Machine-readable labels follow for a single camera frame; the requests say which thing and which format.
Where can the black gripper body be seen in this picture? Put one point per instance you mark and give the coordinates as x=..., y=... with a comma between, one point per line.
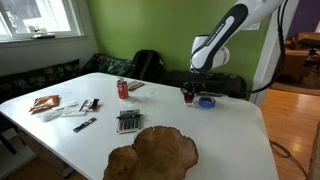
x=195, y=85

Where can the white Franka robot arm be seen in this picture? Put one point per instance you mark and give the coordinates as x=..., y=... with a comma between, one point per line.
x=216, y=33

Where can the blue tape roll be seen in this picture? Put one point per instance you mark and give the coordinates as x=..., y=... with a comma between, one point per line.
x=206, y=104

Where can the black backpack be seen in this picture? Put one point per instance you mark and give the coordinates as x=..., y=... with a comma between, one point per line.
x=148, y=66

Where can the red soda can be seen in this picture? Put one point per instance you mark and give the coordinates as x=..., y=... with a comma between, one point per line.
x=122, y=90

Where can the dark floral corner cushion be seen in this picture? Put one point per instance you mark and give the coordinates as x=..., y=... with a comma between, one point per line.
x=106, y=65

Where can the brown leather armchair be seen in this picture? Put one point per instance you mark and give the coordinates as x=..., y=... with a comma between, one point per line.
x=296, y=60

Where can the black flat strip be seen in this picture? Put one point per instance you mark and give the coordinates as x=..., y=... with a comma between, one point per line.
x=84, y=125

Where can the white paper packet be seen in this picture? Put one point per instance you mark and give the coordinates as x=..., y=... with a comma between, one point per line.
x=51, y=115
x=74, y=113

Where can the orange snack packet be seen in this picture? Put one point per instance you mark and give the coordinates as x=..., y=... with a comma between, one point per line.
x=45, y=102

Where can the dark floral back cushion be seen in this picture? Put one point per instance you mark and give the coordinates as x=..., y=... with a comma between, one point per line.
x=36, y=78

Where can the small windowsill device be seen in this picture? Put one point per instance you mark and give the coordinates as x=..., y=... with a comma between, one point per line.
x=43, y=34

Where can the white framed window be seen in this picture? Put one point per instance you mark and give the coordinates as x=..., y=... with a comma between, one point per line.
x=40, y=16

